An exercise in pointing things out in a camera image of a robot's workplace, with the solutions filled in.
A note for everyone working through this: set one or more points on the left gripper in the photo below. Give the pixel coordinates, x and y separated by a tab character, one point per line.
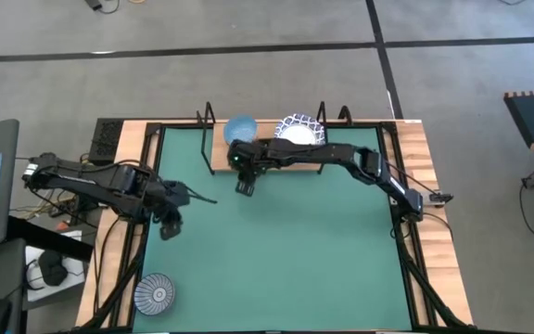
169	197

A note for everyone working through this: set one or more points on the blue white patterned wide bowl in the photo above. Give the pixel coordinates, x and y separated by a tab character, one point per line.
299	132

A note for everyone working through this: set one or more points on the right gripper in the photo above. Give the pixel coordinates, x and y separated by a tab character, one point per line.
246	158

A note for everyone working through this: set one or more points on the small black clamp device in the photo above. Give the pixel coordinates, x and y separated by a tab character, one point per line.
441	198

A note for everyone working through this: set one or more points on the wooden shelf black metal frame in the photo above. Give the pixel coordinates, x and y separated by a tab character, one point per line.
220	158

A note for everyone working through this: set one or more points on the black bundled cloth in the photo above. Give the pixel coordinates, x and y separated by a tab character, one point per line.
53	269

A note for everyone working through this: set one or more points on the black desk bar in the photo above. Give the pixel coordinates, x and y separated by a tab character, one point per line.
40	236

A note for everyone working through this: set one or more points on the white paper sheet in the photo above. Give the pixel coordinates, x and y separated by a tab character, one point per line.
74	278

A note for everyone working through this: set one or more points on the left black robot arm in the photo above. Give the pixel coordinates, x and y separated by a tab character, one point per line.
86	183

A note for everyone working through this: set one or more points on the orange patterned bowl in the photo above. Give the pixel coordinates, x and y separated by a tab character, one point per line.
240	128

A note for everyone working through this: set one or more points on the green table mat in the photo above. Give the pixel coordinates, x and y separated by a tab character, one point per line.
295	255

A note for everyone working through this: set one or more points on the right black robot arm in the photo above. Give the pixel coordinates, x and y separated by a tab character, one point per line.
341	155

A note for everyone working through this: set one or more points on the black perforated box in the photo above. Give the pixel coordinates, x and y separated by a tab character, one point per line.
105	139

